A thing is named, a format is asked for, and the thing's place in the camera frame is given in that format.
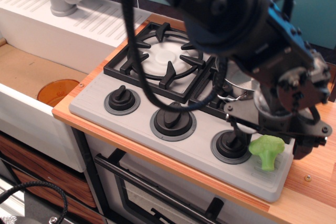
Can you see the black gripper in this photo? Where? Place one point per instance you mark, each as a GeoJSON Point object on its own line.
{"type": "Point", "coordinates": [306, 127]}

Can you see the green toy broccoli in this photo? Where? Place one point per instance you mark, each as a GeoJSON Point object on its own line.
{"type": "Point", "coordinates": [267, 147]}

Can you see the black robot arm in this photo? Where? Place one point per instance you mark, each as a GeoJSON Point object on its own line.
{"type": "Point", "coordinates": [259, 37]}

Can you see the black right stove knob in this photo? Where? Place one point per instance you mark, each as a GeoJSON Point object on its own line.
{"type": "Point", "coordinates": [222, 148]}

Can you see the black stove knob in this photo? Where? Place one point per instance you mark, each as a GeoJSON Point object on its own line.
{"type": "Point", "coordinates": [222, 148]}
{"type": "Point", "coordinates": [172, 126]}
{"type": "Point", "coordinates": [122, 101]}

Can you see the grey toy stove top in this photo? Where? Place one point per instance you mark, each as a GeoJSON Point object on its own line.
{"type": "Point", "coordinates": [194, 151]}

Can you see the black middle stove knob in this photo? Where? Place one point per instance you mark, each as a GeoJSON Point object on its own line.
{"type": "Point", "coordinates": [172, 126]}

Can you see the black left stove knob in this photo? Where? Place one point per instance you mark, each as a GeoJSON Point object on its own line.
{"type": "Point", "coordinates": [122, 101]}

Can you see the black right burner grate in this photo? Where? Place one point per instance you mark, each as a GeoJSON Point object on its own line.
{"type": "Point", "coordinates": [216, 108]}

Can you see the black burner grate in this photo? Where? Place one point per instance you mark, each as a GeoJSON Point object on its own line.
{"type": "Point", "coordinates": [216, 108]}
{"type": "Point", "coordinates": [173, 67]}

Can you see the black left burner grate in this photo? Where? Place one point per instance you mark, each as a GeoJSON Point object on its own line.
{"type": "Point", "coordinates": [173, 67]}

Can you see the toy oven door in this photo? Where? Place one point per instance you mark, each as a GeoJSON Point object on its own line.
{"type": "Point", "coordinates": [231, 212]}

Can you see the orange plastic bowl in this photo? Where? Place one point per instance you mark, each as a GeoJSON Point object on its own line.
{"type": "Point", "coordinates": [52, 93]}

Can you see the white toy sink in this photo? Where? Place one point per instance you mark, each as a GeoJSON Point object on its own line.
{"type": "Point", "coordinates": [38, 48]}

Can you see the wooden drawer fronts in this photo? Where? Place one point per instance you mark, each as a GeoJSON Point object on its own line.
{"type": "Point", "coordinates": [25, 164]}

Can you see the steel pot with handles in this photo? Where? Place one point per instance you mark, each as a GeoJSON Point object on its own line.
{"type": "Point", "coordinates": [237, 85]}

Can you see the black oven door handle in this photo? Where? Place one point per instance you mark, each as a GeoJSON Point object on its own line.
{"type": "Point", "coordinates": [152, 195]}

